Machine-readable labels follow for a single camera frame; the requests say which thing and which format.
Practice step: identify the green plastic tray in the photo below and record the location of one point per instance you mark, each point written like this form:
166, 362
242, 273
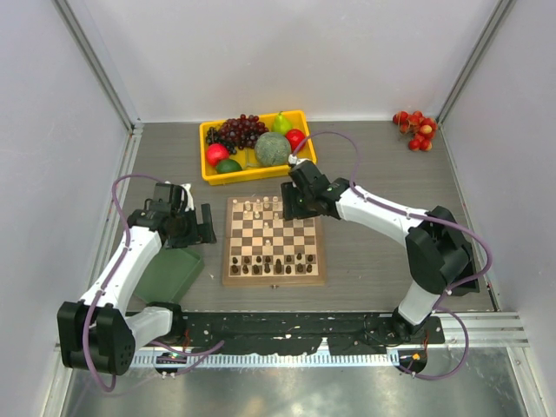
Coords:
169, 275

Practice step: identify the red apple right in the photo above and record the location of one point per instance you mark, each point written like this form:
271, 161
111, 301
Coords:
295, 138

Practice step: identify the yellow plastic fruit tray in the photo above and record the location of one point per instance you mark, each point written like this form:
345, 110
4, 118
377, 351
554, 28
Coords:
251, 169

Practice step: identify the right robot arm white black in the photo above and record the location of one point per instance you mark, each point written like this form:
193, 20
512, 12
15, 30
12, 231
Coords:
437, 254

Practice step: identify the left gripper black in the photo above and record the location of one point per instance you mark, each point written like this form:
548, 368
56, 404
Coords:
196, 228

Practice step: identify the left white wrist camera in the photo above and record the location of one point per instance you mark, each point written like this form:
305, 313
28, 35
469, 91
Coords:
187, 198

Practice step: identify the red cherry cluster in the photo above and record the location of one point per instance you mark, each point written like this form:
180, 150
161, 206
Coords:
420, 129

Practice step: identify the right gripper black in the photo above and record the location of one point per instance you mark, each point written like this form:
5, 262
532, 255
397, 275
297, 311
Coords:
295, 200

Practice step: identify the red apple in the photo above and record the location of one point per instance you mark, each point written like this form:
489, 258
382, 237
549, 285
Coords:
295, 138
215, 153

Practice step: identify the red grape bunch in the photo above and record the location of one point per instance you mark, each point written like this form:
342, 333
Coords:
241, 132

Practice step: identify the black grape bunch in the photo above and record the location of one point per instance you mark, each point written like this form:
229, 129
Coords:
214, 136

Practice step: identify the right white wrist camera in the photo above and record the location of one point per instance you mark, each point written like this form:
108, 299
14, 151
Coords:
295, 160

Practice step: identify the green lime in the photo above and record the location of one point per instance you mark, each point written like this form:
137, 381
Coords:
227, 166

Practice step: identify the black plastic bin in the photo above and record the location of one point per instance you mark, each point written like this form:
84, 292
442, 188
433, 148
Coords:
461, 288

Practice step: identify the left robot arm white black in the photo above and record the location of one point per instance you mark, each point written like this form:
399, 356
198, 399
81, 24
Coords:
95, 333

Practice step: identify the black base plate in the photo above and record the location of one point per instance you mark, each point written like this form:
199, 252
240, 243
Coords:
300, 333

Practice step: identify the wooden chess board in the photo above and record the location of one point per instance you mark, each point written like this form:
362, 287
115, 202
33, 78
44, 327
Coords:
296, 257

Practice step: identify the red apple left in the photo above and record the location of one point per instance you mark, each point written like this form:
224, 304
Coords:
215, 153

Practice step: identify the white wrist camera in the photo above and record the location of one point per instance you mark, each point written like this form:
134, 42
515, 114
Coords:
295, 160
187, 198

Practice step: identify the green melon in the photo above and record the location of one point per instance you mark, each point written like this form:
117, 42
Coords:
272, 149

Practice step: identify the white cable duct strip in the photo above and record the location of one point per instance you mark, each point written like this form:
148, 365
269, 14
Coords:
322, 358

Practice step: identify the green pear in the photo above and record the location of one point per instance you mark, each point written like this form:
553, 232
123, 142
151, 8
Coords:
281, 124

